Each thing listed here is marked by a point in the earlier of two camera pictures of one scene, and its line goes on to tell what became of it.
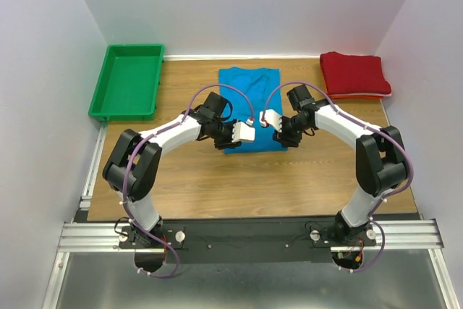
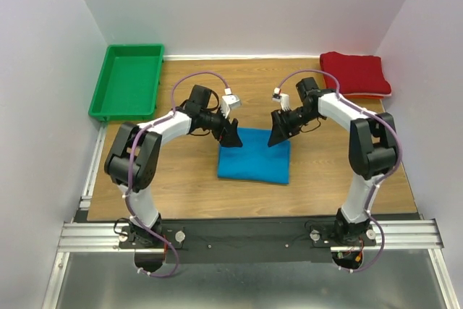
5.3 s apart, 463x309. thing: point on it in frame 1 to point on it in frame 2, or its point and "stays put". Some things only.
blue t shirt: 249,91 to 255,160
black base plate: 267,241 stays put
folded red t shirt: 354,74 stays put
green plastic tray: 128,86 stays put
